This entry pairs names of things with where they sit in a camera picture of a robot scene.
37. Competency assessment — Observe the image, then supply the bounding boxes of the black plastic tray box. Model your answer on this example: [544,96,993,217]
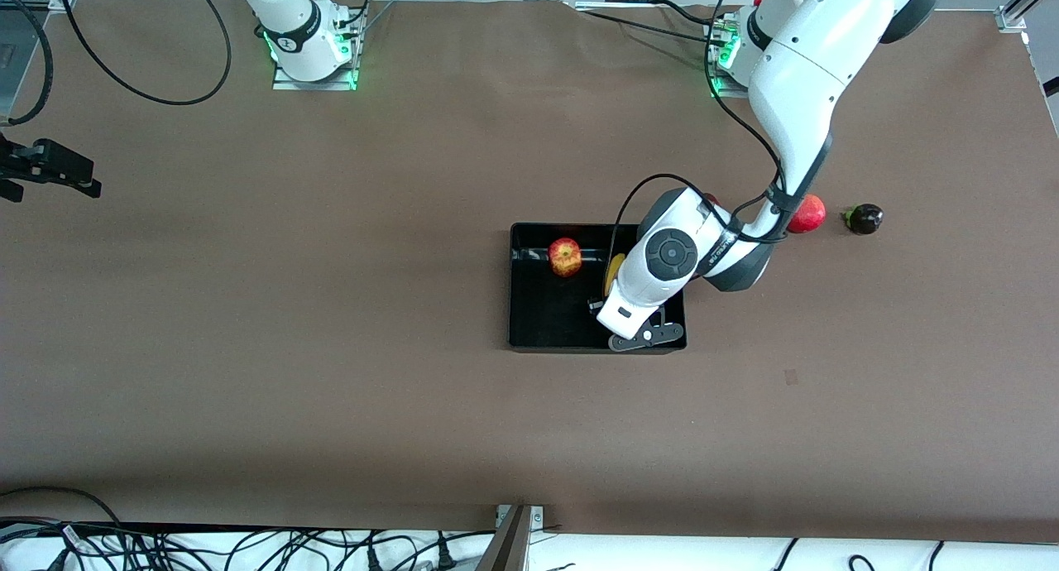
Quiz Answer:
[508,222,688,355]

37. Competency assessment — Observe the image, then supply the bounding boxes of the red yellow apple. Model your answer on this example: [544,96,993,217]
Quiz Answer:
[548,238,582,278]

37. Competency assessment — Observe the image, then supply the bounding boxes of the red pomegranate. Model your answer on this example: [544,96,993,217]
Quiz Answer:
[786,194,827,235]

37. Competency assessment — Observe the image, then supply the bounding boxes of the dark purple eggplant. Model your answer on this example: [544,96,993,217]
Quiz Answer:
[841,204,884,236]

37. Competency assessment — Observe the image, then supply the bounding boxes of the metal table edge bracket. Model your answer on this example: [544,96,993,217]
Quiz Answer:
[495,503,545,532]

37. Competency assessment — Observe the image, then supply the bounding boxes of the grey camera stand post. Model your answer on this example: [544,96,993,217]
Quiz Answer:
[476,505,532,571]

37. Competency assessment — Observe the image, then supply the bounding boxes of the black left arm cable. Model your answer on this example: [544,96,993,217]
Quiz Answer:
[608,0,787,299]

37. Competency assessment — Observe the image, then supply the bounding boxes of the black cable on table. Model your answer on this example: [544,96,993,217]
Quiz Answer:
[654,0,716,24]
[571,8,716,42]

